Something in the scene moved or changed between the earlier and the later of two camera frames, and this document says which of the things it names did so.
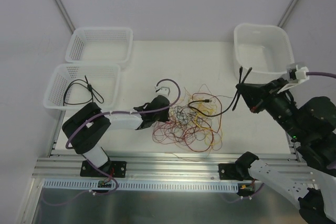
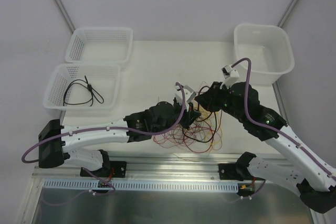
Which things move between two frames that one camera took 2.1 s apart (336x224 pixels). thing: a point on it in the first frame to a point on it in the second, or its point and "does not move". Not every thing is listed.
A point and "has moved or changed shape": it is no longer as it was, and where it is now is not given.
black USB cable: (90, 87) does not move
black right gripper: (255, 98) to (211, 95)
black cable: (234, 99) has moved or changed shape
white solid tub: (267, 49) does not move
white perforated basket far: (105, 45) does not move
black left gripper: (163, 111) to (189, 117)
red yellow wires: (194, 124) has moved or changed shape
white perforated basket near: (73, 85) does not move
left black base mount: (113, 169) does not move
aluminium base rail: (166, 165) does not move
